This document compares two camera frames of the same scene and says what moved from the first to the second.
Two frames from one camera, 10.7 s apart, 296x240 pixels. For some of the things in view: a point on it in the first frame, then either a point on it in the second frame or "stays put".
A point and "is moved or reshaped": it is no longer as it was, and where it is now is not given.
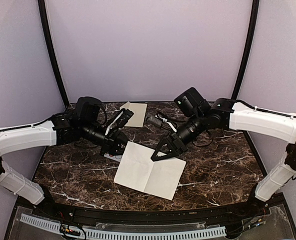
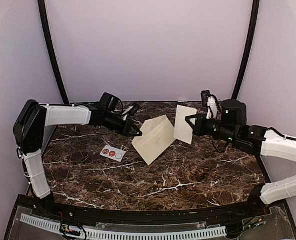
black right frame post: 254,14 stays put
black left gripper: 113,144 → 127,127
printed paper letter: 137,170 is moved or reshaped
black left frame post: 42,13 stays put
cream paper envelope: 139,110 → 157,134
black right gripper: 180,147 → 198,128
